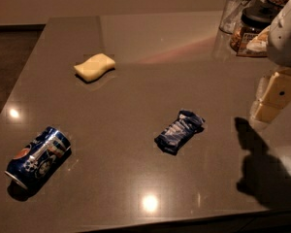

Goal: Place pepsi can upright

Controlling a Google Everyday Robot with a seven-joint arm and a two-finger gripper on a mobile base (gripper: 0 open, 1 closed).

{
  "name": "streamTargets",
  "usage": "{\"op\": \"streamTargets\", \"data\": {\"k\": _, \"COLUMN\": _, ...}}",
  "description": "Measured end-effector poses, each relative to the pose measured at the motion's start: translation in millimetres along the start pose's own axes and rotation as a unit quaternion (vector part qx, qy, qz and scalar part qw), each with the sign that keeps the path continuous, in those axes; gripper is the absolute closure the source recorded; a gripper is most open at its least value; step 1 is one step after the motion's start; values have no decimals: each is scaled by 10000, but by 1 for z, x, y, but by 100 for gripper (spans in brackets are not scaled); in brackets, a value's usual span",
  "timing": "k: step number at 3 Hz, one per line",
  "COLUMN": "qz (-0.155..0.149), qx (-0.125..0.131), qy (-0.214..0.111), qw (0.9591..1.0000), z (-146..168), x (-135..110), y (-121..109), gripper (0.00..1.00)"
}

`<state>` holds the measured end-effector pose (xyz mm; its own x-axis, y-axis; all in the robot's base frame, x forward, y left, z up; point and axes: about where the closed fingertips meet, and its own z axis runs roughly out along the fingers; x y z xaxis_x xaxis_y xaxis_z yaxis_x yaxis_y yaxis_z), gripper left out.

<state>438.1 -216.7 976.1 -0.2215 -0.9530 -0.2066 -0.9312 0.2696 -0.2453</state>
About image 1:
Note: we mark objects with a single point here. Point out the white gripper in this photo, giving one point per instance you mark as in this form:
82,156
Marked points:
285,41

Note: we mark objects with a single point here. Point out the blue pepsi can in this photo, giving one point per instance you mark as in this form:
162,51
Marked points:
30,167

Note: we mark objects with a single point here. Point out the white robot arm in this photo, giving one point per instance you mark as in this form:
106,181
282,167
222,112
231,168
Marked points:
278,48

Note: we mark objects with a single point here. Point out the glass jar with black lid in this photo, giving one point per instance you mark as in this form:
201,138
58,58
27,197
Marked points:
248,39

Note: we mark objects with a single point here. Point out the blue snack wrapper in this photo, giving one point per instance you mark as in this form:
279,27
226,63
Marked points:
178,133

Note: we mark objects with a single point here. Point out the clear glass cup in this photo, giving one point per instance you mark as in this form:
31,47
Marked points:
231,12

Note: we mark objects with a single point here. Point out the yellow sponge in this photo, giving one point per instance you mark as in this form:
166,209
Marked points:
94,67

